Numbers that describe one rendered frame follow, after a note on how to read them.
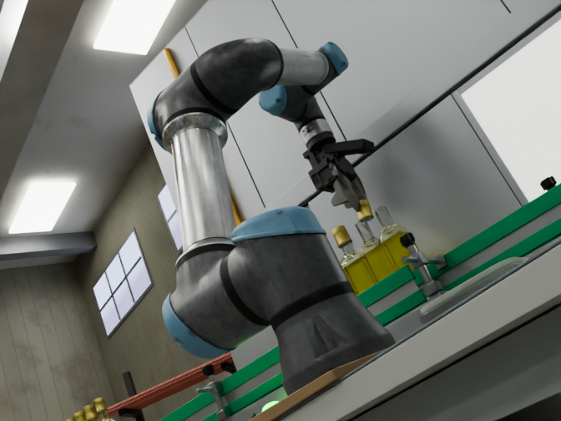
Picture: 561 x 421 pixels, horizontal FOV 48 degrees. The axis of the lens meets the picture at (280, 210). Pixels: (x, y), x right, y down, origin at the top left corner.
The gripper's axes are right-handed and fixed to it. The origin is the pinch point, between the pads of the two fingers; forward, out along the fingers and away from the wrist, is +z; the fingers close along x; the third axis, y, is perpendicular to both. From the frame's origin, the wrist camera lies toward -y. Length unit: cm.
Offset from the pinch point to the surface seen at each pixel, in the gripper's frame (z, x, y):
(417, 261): 22.5, 16.8, -11.9
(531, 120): 2.1, -11.4, -39.2
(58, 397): -212, -450, 766
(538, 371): 50, 71, -38
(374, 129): -20.1, -12.4, -7.3
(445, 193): 4.9, -11.5, -15.0
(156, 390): -67, -237, 337
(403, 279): 23.2, 14.1, -6.6
